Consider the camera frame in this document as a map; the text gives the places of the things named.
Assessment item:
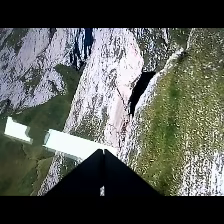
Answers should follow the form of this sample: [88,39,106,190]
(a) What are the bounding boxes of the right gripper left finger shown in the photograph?
[44,148,105,197]

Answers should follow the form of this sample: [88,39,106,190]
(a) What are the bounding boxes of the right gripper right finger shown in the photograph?
[103,149,161,197]

